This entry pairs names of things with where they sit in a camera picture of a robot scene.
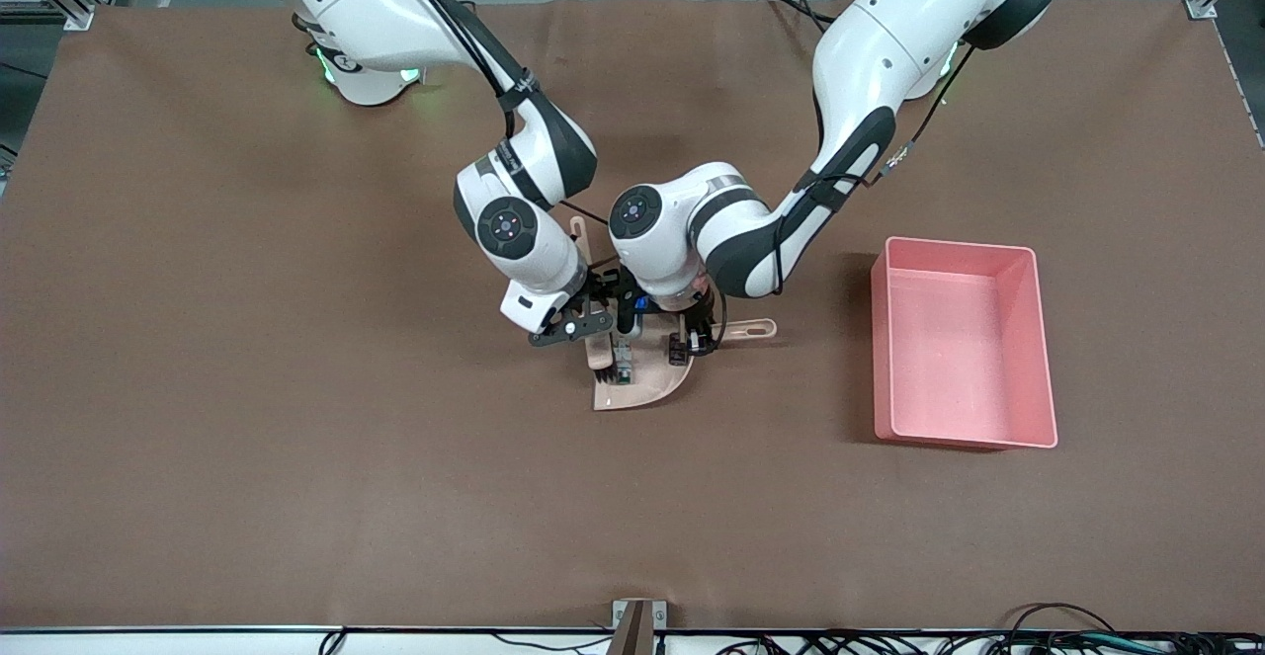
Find brown table cover mat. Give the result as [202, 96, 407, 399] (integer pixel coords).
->
[0, 0, 1265, 631]

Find beige plastic dustpan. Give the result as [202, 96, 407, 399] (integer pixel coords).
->
[591, 317, 778, 412]

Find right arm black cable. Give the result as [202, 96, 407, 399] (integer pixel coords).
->
[380, 0, 614, 271]

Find small metal edge bracket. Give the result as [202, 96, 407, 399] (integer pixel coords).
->
[611, 599, 669, 631]

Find beige brush black bristles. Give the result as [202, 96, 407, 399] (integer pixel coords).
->
[570, 215, 618, 386]

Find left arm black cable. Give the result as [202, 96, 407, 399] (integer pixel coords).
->
[771, 42, 979, 290]

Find thin black cable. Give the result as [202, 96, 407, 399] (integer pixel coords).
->
[464, 633, 614, 654]

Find pink plastic bin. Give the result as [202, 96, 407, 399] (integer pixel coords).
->
[871, 236, 1059, 450]

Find black base power cable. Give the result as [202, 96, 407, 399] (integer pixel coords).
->
[759, 0, 841, 32]

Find black looped cable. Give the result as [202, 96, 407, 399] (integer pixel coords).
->
[998, 603, 1123, 636]

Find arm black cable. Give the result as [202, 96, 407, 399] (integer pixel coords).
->
[771, 42, 979, 290]
[380, 0, 614, 271]

